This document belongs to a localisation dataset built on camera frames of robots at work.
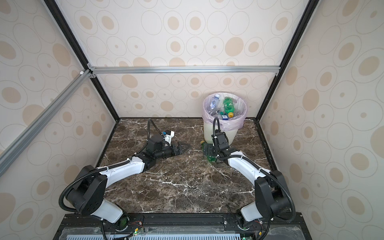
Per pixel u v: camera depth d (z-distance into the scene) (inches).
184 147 29.1
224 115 34.1
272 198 16.9
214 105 38.3
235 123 32.1
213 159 36.3
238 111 36.6
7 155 20.0
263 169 18.6
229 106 35.3
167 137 30.7
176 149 29.3
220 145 26.4
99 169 18.9
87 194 17.2
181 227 28.7
